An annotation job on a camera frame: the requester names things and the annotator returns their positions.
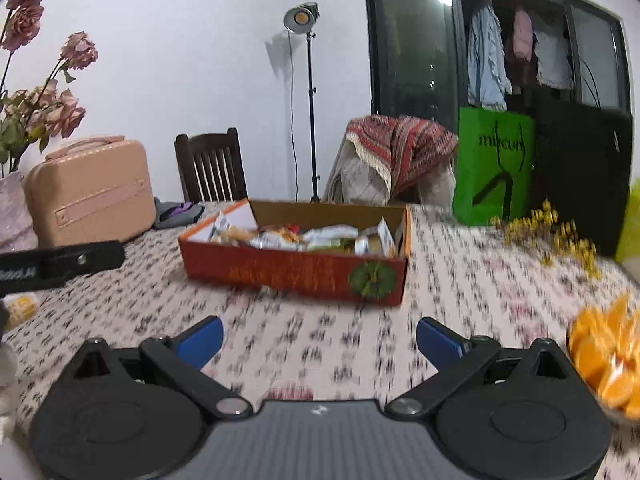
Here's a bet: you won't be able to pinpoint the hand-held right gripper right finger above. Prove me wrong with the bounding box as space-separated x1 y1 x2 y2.
387 316 586 421

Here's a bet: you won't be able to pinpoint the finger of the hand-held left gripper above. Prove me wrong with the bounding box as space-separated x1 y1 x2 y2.
37 240 126 281

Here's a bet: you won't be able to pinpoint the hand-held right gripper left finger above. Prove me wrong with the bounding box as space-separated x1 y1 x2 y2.
62 316 253 421

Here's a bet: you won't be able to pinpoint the cardboard box with orange rim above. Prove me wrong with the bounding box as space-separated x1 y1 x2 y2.
178 199 412 307

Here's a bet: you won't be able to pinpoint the pile of mixed snack bags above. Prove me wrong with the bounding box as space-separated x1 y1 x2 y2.
200 210 401 256

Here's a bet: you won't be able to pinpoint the yellow snack packet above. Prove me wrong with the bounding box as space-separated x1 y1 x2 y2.
2 294 38 328

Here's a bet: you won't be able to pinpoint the pale pink vase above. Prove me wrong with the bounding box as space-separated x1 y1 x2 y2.
0 170 38 253

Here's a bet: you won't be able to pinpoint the pink ribbed suitcase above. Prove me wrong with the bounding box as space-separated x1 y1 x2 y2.
24 135 157 248

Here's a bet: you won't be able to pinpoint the grey purple pouch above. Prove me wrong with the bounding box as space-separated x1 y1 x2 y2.
152 197 206 231

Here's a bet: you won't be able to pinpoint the pale grey object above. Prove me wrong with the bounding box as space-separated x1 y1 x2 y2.
0 342 20 441

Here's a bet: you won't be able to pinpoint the dark wooden chair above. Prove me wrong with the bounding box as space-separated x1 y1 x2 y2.
175 127 248 203

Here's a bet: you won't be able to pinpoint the plate of orange slices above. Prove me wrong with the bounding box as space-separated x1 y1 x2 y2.
567 292 640 423

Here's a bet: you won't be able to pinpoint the yellow flower sprigs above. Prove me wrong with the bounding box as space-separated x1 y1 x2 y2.
490 200 603 281

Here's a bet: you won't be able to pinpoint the green paper bag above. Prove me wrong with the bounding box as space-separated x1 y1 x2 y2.
452 106 536 227

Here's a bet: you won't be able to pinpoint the red patterned blanket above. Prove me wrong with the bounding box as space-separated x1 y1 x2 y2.
346 115 460 196

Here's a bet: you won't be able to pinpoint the black panel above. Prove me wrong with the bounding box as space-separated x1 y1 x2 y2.
530 87 633 258

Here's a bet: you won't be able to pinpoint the lime green object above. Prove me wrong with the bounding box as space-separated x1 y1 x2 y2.
615 177 640 266

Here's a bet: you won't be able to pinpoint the dusty pink rose bouquet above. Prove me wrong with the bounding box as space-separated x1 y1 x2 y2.
0 0 99 176

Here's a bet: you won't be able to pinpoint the light blue hanging garment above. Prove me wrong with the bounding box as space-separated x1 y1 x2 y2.
467 0 513 111

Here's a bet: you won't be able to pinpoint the dark framed glass door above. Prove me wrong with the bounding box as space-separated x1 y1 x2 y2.
364 0 631 136

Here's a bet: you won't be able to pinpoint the white hanging garment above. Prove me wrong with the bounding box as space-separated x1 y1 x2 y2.
532 22 575 91

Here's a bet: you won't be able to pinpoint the black lamp stand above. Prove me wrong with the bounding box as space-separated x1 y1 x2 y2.
283 2 323 203

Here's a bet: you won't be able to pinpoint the pink hanging garment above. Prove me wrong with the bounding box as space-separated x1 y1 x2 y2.
512 7 535 63

